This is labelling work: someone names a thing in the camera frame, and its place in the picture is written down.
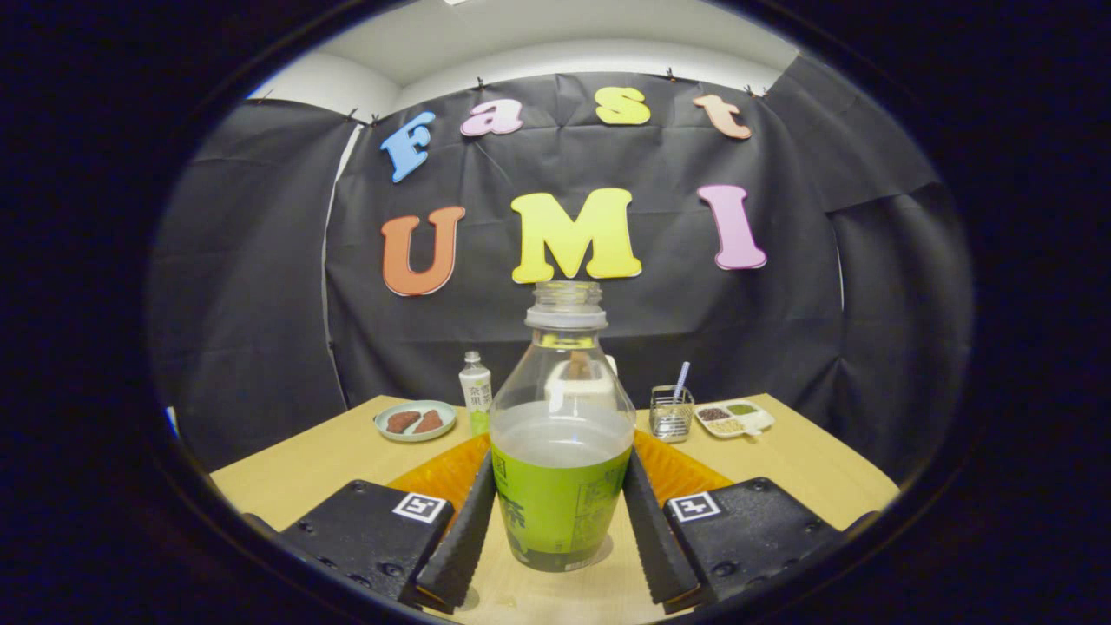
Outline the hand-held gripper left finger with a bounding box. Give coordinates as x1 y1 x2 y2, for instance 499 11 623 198
243 434 498 613

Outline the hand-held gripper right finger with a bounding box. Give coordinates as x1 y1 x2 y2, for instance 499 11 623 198
623 431 878 613

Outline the juice bottle green label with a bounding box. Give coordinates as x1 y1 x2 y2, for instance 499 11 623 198
489 282 638 574

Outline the capped white green drink bottle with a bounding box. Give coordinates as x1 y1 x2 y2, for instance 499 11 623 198
458 351 493 437

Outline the pale green plate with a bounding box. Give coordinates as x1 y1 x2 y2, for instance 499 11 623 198
374 400 457 443

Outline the wooden table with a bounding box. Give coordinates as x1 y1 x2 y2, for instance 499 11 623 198
210 393 901 625

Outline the white divided tray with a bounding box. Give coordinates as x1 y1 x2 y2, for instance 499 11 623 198
694 401 775 439

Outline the cream toaster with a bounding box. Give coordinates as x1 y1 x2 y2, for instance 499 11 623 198
538 352 619 409

